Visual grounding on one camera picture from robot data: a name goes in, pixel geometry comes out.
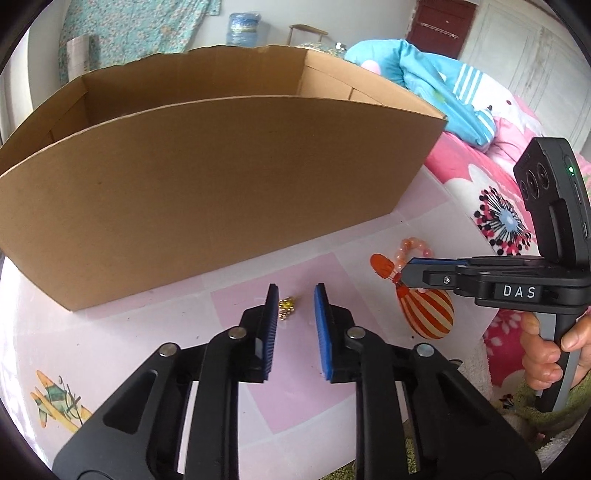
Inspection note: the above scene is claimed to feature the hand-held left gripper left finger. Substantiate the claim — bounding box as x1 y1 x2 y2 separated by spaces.
53 282 280 480

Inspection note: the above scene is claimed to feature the brown cardboard box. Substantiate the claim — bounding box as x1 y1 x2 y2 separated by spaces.
0 45 450 312

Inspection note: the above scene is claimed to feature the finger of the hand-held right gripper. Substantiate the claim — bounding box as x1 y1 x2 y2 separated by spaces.
401 263 472 296
409 257 469 267

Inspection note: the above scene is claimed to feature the pink floral blanket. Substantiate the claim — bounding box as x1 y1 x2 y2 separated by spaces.
425 99 591 388

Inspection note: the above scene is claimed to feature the grey floral pillow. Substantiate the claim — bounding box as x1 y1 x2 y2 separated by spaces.
295 41 347 58

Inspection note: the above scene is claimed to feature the person's right hand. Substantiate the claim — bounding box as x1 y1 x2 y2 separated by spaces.
521 310 591 392

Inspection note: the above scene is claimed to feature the teal floral cloth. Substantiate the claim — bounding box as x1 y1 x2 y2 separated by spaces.
62 0 222 75

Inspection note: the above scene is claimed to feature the white wardrobe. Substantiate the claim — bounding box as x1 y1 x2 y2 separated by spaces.
462 0 591 153

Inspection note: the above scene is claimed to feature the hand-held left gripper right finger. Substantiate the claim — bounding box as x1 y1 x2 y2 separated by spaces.
314 282 541 480

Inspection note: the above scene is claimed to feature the dark red door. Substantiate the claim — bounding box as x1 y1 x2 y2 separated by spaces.
406 0 476 58

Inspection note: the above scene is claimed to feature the blue blanket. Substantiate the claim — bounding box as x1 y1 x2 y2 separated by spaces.
344 39 527 148

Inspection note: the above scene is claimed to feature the flower print roll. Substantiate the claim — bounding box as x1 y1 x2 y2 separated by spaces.
65 37 90 81

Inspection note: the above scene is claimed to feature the wooden chair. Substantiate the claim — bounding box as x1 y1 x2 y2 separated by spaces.
288 24 328 47

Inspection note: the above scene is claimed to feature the orange bead bracelet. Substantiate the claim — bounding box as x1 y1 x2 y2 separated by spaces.
393 237 435 294

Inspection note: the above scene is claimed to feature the blue water dispenser bottle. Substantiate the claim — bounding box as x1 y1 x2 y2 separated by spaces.
226 13 271 47

